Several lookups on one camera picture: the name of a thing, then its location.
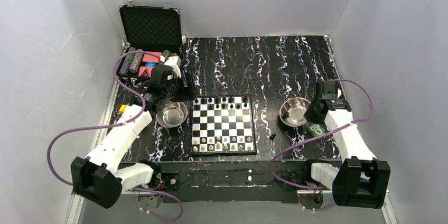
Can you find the aluminium frame rail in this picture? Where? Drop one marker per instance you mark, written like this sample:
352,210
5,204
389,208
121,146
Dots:
227,175

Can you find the colourful toy block car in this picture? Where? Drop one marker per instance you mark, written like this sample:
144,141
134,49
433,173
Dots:
122,109

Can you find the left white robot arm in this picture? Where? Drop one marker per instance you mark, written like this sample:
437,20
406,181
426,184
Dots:
97,177

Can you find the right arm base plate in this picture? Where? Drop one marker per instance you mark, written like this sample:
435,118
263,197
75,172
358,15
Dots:
296,177

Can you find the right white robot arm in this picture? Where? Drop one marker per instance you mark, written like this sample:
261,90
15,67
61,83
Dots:
362,179

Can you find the black chess piece on table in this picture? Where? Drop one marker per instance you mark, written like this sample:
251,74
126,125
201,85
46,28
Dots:
272,136

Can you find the black and white chessboard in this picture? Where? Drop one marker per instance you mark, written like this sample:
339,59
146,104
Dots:
222,126

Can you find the black poker chip case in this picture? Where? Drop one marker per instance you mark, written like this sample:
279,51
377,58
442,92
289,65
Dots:
152,29

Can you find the green toy car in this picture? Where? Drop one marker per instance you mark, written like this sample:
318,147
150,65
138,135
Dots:
315,130

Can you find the steel bowl with chess pieces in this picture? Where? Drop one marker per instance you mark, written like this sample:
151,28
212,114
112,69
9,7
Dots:
292,111

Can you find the small steel bowl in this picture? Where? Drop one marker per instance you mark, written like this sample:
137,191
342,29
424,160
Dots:
172,115

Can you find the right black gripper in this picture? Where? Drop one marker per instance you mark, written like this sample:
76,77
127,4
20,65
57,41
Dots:
315,111

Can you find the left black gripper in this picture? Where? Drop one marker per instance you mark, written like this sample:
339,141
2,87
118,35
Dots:
188,86

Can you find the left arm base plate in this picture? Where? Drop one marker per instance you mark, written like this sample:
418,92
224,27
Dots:
160,182

